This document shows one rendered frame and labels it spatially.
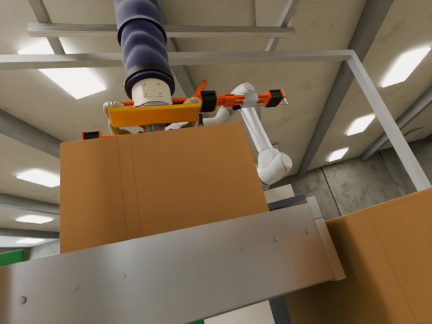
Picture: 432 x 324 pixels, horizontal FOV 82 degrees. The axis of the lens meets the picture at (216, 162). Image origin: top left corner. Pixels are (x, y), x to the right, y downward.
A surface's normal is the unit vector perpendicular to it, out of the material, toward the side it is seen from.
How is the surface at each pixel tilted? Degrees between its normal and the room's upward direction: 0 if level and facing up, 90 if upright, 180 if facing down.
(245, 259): 90
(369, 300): 90
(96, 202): 90
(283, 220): 90
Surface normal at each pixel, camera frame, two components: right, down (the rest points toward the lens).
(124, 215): 0.15, -0.40
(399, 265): -0.96, 0.13
